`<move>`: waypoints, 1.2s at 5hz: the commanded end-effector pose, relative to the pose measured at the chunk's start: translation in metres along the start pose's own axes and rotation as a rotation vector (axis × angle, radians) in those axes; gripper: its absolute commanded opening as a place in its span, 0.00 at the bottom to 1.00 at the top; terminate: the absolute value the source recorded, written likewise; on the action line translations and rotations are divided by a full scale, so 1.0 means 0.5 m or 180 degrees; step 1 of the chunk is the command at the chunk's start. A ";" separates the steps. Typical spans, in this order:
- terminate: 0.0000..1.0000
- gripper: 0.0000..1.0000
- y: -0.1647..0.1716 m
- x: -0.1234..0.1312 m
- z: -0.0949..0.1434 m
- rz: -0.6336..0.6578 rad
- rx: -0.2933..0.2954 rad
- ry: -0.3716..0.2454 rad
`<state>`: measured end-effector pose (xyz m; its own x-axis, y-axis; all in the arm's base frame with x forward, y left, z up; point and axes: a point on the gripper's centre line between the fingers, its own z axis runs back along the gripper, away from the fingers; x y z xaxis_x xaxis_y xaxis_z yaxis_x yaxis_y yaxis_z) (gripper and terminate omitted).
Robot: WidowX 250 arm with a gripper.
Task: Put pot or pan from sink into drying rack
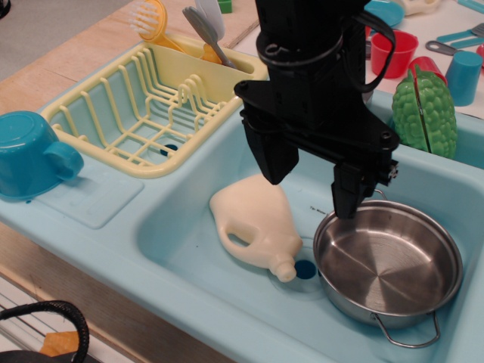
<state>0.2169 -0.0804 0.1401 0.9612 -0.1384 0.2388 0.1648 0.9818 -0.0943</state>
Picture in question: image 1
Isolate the grey plastic fork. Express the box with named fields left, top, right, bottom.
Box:
left=182, top=6, right=237, bottom=69

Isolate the orange dish brush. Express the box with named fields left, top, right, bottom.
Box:
left=129, top=0, right=185, bottom=53

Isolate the green toy bitter melon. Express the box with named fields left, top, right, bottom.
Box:
left=392, top=67, right=458, bottom=159

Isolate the cream toy object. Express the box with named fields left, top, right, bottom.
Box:
left=397, top=0, right=442, bottom=16

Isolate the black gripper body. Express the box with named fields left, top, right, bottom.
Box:
left=234, top=80, right=399, bottom=186

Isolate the teal plastic plate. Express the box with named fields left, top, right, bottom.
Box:
left=365, top=0, right=405, bottom=28

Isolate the stainless steel pot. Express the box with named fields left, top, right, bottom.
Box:
left=313, top=194, right=463, bottom=349

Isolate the teal plastic cup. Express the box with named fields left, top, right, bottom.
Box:
left=1, top=111, right=84, bottom=200

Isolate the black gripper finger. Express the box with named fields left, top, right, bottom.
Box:
left=331, top=162, right=376, bottom=219
left=241, top=113, right=299, bottom=185

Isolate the white plastic spoon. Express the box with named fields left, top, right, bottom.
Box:
left=195, top=0, right=225, bottom=41

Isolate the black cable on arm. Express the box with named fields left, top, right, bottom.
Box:
left=255, top=10, right=396, bottom=94

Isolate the light blue toy sink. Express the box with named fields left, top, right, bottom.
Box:
left=1, top=115, right=483, bottom=362

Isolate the green plastic block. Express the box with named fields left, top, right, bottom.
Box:
left=217, top=0, right=233, bottom=14

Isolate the red plastic cup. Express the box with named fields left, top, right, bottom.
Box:
left=371, top=30, right=419, bottom=79
left=408, top=56, right=448, bottom=85

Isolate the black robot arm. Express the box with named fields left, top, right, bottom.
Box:
left=234, top=1, right=399, bottom=219

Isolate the black cable bottom left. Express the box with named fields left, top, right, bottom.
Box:
left=0, top=300, right=90, bottom=363

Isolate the yellow drying rack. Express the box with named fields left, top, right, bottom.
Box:
left=41, top=36, right=268, bottom=178

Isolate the orange plastic utensil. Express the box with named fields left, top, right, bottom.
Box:
left=200, top=44, right=222, bottom=64

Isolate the orange object bottom left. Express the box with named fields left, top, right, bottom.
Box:
left=39, top=331, right=79, bottom=357

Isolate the cream plastic jug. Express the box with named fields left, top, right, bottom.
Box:
left=209, top=174, right=303, bottom=283

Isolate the grey toy utensil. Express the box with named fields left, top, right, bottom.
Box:
left=425, top=40, right=459, bottom=56

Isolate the teal toy spatula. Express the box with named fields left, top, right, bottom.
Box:
left=436, top=23, right=483, bottom=42

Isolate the blue plastic cup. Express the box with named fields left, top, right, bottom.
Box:
left=445, top=51, right=483, bottom=107

